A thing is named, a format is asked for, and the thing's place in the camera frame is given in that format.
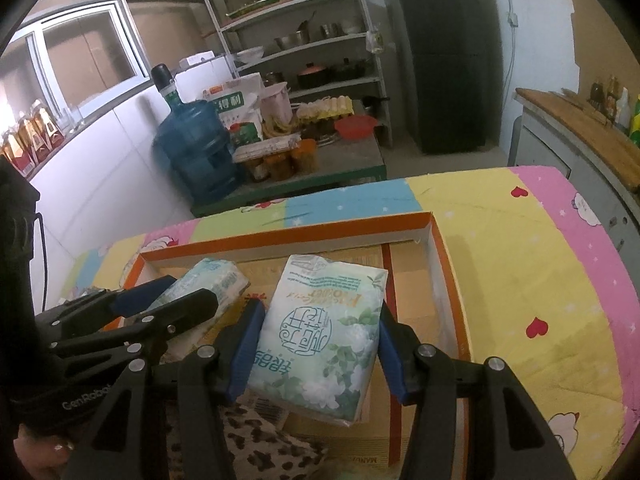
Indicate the green floral tissue pack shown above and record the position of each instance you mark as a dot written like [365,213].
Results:
[320,340]

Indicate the dark refrigerator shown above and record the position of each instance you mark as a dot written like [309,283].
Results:
[440,60]

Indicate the green low table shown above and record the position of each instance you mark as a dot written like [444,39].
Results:
[345,165]

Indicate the pink cup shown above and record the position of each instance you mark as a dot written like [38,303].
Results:
[277,102]

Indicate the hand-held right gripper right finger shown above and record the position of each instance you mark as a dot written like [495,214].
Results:
[397,360]

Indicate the blue water jug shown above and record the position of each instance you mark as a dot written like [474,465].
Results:
[197,145]

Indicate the leopard print plush slipper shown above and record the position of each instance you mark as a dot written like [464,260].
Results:
[250,450]

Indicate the pack of orange jars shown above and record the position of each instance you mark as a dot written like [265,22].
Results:
[282,160]

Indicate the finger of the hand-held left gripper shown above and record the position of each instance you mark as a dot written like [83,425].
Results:
[185,310]
[145,292]

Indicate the black pan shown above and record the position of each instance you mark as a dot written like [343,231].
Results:
[347,70]

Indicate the person's left hand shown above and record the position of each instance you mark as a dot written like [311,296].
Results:
[45,460]

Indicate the red lidded black pot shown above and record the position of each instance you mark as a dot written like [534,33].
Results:
[312,76]

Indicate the sliding window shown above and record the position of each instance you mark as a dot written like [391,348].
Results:
[90,55]

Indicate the wooden counter board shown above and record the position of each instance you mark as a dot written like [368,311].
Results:
[580,130]

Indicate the red plastic bowl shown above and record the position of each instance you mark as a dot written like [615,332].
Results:
[356,127]

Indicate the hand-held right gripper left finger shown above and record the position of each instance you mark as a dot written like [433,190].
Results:
[245,355]

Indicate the row of sauce bottles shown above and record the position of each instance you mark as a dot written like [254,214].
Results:
[617,102]

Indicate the orange rimmed cardboard box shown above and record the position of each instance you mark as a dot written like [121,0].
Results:
[420,285]

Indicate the egg tray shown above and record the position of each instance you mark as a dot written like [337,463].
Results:
[330,107]

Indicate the white and blue tissue pack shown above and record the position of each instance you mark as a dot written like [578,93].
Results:
[215,277]

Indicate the white and green bag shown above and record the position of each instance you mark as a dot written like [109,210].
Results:
[240,105]

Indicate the white metal shelf rack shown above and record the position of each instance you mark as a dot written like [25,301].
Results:
[300,35]

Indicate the cooking oil bottle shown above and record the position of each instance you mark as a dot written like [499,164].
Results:
[52,125]
[9,152]
[31,135]

